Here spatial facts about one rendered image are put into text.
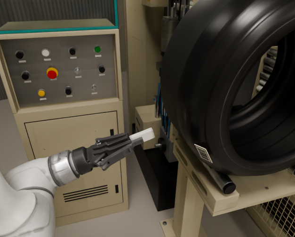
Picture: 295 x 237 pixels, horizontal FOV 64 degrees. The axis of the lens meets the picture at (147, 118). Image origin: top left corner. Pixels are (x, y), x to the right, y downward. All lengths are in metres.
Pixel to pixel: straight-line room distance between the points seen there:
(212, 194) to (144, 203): 1.13
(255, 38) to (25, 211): 0.60
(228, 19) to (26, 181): 0.61
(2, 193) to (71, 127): 0.85
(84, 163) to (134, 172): 1.50
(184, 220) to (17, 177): 1.07
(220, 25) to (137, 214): 1.52
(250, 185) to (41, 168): 0.73
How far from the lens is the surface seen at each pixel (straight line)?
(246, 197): 0.95
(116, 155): 0.65
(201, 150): 0.66
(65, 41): 1.23
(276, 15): 0.59
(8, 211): 0.57
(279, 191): 1.02
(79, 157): 0.67
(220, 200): 0.84
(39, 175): 0.68
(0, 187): 0.55
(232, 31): 0.57
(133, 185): 2.04
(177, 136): 1.04
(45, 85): 1.30
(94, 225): 1.84
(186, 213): 1.49
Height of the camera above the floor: 1.47
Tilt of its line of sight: 30 degrees down
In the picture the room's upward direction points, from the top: straight up
